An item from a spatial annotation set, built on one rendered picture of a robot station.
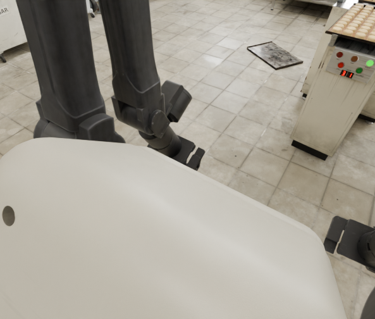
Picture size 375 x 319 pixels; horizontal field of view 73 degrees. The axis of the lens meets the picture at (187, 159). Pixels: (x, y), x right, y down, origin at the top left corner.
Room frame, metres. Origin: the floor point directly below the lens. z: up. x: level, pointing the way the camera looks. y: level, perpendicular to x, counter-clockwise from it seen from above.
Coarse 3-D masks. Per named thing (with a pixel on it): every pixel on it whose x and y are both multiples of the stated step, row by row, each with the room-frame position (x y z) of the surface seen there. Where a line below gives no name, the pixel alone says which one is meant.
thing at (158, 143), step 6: (168, 114) 0.39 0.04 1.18; (168, 126) 0.38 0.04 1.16; (138, 132) 0.37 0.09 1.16; (168, 132) 0.37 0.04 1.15; (144, 138) 0.36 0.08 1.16; (150, 138) 0.35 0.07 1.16; (156, 138) 0.35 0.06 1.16; (162, 138) 0.36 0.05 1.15; (168, 138) 0.37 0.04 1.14; (150, 144) 0.37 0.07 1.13; (156, 144) 0.36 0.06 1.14; (162, 144) 0.36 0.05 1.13; (168, 144) 0.37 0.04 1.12
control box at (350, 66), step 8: (336, 48) 1.44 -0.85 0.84; (344, 48) 1.44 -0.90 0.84; (336, 56) 1.42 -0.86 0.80; (344, 56) 1.40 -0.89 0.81; (352, 56) 1.38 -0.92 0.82; (360, 56) 1.35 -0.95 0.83; (368, 56) 1.34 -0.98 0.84; (328, 64) 1.44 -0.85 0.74; (336, 64) 1.41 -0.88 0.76; (344, 64) 1.39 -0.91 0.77; (352, 64) 1.37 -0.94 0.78; (360, 64) 1.34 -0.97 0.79; (336, 72) 1.40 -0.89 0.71; (344, 72) 1.38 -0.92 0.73; (352, 72) 1.35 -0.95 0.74; (368, 72) 1.31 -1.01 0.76; (360, 80) 1.32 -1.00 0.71; (368, 80) 1.30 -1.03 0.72
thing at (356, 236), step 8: (352, 224) 0.21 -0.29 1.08; (360, 224) 0.21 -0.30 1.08; (344, 232) 0.20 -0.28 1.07; (352, 232) 0.20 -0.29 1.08; (360, 232) 0.20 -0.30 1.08; (368, 232) 0.19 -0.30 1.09; (344, 240) 0.19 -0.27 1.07; (352, 240) 0.19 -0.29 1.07; (360, 240) 0.18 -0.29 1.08; (368, 240) 0.17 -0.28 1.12; (344, 248) 0.18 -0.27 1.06; (352, 248) 0.18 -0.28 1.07; (360, 248) 0.17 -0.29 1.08; (368, 248) 0.16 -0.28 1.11; (352, 256) 0.17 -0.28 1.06; (360, 256) 0.16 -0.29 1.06; (368, 256) 0.15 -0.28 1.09; (368, 264) 0.15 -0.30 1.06
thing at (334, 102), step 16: (352, 48) 1.44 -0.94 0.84; (368, 48) 1.42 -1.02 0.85; (320, 64) 1.50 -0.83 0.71; (320, 80) 1.47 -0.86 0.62; (336, 80) 1.42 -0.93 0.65; (352, 80) 1.37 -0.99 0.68; (320, 96) 1.45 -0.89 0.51; (336, 96) 1.39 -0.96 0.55; (352, 96) 1.34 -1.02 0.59; (368, 96) 1.29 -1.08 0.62; (304, 112) 1.48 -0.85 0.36; (320, 112) 1.42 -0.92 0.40; (336, 112) 1.36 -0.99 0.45; (352, 112) 1.31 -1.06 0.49; (304, 128) 1.45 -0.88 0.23; (320, 128) 1.39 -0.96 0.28; (336, 128) 1.33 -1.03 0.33; (304, 144) 1.42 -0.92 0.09; (320, 144) 1.36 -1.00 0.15; (336, 144) 1.30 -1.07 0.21
